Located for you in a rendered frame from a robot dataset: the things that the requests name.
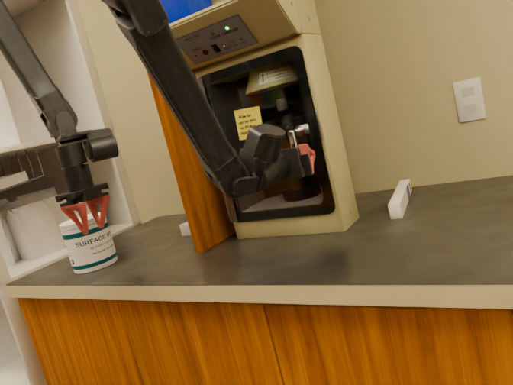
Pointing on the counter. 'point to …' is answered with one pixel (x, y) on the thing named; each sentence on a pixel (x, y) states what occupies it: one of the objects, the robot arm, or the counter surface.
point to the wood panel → (193, 183)
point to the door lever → (295, 135)
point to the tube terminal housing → (312, 63)
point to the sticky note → (246, 120)
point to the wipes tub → (88, 246)
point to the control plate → (198, 43)
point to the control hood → (179, 28)
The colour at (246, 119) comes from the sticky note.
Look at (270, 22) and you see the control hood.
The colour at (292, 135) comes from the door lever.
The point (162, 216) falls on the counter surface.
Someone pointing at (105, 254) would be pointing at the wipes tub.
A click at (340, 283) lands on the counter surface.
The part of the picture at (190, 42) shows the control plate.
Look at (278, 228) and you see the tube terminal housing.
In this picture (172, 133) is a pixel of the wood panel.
